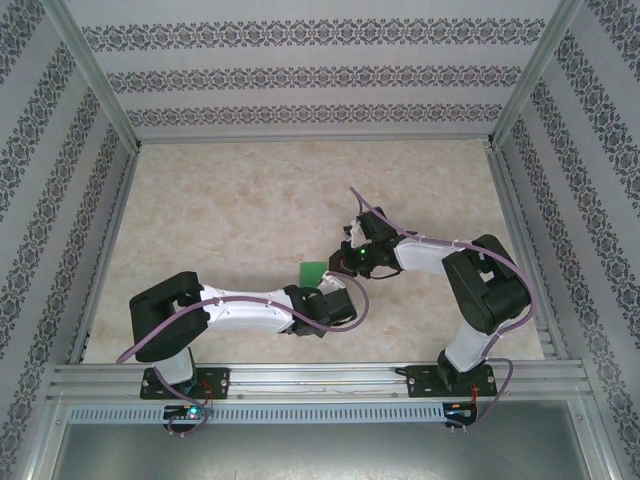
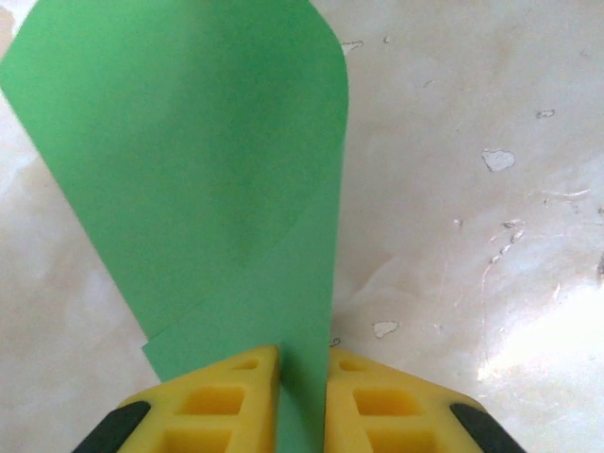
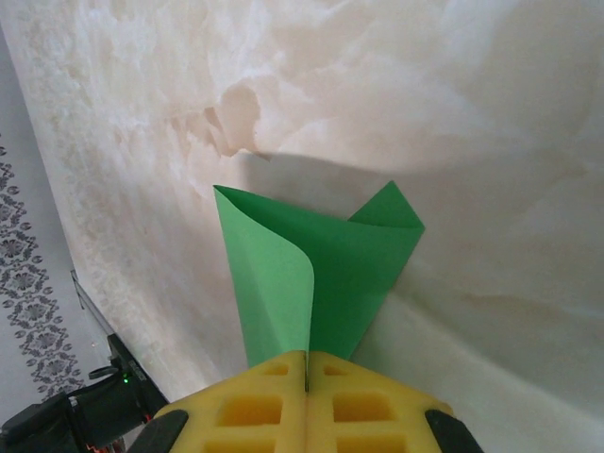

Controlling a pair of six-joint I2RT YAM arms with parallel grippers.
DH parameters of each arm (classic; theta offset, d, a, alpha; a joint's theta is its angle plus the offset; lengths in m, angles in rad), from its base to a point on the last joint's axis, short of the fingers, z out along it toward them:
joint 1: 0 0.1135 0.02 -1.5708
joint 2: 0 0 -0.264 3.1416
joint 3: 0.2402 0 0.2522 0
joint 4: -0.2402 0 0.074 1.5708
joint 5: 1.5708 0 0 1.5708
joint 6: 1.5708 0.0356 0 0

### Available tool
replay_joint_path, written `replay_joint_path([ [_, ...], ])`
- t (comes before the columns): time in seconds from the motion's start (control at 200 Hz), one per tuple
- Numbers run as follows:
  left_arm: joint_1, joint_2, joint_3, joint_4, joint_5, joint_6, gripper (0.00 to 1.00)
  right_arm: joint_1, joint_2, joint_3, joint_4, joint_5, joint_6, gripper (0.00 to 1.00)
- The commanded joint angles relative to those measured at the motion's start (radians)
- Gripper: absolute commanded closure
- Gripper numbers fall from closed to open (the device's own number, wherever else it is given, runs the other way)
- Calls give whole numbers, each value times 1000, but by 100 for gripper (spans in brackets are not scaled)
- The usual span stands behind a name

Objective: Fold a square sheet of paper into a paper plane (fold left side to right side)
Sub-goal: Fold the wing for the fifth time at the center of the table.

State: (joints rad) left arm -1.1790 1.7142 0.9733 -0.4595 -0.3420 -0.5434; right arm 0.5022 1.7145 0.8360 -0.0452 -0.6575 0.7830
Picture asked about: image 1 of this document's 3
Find green cloth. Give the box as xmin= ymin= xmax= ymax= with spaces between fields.
xmin=298 ymin=260 xmax=330 ymax=290

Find grey metal sheet panel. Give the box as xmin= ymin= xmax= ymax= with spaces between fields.
xmin=49 ymin=422 xmax=601 ymax=480

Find small black controller board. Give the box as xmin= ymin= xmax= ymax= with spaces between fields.
xmin=444 ymin=402 xmax=479 ymax=426
xmin=162 ymin=403 xmax=209 ymax=426

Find wide aluminium mounting rail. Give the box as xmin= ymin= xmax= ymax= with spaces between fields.
xmin=47 ymin=360 xmax=591 ymax=402

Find slotted grey cable duct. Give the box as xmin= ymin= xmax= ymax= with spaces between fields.
xmin=67 ymin=403 xmax=446 ymax=424

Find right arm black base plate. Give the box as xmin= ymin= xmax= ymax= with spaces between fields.
xmin=407 ymin=364 xmax=499 ymax=400

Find aluminium table edge rail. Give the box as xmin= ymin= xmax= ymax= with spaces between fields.
xmin=486 ymin=146 xmax=570 ymax=360
xmin=135 ymin=132 xmax=495 ymax=147
xmin=67 ymin=149 xmax=140 ymax=365

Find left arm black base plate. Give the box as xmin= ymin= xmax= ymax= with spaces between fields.
xmin=139 ymin=367 xmax=231 ymax=401

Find aluminium frame post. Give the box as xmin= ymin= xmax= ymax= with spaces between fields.
xmin=37 ymin=0 xmax=142 ymax=151
xmin=487 ymin=0 xmax=585 ymax=150

